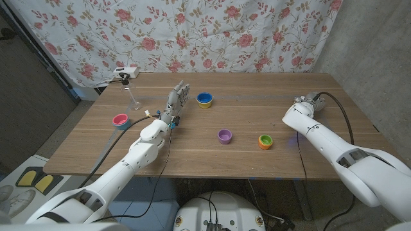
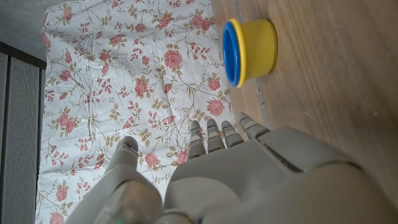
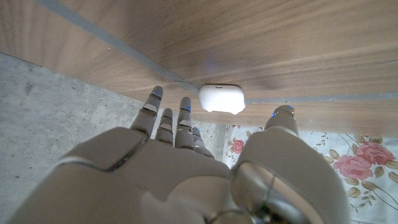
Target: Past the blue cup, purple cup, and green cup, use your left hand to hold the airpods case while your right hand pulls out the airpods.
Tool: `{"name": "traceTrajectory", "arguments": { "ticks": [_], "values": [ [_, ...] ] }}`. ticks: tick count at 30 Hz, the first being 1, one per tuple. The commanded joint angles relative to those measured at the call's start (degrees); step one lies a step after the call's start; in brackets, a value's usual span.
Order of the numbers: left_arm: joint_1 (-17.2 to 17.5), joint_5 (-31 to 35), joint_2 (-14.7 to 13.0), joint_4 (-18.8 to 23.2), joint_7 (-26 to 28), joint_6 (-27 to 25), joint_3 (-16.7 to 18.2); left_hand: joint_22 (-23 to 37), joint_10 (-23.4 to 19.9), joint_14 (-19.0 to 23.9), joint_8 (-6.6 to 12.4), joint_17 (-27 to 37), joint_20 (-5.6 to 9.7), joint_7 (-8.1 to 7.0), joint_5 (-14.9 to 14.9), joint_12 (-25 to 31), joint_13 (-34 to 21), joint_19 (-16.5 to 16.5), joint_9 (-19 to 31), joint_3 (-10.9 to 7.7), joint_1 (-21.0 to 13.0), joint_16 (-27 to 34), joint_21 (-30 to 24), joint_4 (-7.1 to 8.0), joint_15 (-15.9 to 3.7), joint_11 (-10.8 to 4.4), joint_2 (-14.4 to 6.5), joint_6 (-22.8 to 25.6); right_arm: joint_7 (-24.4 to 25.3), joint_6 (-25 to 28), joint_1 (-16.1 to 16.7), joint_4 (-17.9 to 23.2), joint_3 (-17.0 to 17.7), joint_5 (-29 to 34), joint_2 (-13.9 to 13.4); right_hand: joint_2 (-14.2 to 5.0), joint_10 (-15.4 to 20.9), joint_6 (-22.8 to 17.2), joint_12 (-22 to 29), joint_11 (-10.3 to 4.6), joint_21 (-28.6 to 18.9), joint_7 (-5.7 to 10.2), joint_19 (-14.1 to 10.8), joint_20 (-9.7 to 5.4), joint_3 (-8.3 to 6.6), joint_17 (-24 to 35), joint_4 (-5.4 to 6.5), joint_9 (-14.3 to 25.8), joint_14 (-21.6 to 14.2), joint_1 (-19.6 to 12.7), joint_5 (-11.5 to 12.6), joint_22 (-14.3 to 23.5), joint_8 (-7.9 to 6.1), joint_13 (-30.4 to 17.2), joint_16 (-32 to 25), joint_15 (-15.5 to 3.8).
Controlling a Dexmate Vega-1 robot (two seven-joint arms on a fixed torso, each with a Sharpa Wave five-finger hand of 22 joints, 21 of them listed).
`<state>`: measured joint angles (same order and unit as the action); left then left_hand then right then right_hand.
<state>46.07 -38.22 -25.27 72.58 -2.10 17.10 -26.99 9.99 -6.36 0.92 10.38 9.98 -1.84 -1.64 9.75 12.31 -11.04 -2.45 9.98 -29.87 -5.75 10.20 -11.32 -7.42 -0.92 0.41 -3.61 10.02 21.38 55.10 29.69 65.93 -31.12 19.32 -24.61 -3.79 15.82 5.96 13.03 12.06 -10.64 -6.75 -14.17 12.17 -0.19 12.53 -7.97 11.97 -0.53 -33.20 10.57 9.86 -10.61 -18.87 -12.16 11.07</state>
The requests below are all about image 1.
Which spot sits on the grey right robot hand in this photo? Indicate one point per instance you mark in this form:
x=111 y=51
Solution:
x=314 y=100

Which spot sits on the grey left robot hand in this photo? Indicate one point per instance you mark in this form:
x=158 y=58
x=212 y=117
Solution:
x=175 y=100

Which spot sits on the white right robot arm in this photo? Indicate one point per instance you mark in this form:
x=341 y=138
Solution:
x=330 y=144

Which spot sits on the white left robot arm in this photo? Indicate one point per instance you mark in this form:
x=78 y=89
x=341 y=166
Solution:
x=122 y=168

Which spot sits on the blue plastic cup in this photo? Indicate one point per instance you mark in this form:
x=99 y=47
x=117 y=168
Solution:
x=204 y=97

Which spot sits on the yellow plastic cup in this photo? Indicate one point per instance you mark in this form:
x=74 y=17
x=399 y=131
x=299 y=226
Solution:
x=204 y=105

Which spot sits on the teal plastic cup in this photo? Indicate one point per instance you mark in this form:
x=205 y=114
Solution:
x=124 y=126

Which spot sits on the pink plastic cup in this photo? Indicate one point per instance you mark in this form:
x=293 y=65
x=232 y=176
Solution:
x=119 y=119

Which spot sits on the purple plastic cup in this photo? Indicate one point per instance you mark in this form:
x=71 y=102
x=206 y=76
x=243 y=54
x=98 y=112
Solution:
x=224 y=137

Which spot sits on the green plastic cup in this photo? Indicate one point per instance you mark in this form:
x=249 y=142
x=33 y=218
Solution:
x=265 y=139

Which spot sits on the orange plastic cup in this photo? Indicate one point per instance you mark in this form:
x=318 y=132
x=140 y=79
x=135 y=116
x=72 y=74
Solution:
x=265 y=147

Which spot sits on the white power strip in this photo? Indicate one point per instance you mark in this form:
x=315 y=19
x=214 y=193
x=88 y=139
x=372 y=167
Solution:
x=128 y=72

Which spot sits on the black plug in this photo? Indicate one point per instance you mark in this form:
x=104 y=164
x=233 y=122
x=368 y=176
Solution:
x=124 y=78

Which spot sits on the floral print backdrop cloth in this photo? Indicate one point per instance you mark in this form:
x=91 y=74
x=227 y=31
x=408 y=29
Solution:
x=192 y=32

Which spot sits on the grey table leg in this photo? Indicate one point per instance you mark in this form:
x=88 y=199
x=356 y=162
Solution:
x=302 y=199

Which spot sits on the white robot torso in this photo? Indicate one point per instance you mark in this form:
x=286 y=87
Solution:
x=231 y=208

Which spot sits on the black power adapter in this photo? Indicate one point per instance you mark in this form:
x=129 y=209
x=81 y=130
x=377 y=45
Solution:
x=284 y=224

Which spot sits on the white floor mat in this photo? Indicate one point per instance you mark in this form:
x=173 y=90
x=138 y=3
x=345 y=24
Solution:
x=41 y=162

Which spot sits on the black slipper yellow insole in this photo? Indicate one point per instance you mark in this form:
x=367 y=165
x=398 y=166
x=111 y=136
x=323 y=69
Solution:
x=45 y=183
x=27 y=178

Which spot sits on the white sneaker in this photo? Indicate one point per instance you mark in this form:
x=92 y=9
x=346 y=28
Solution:
x=4 y=192
x=20 y=202

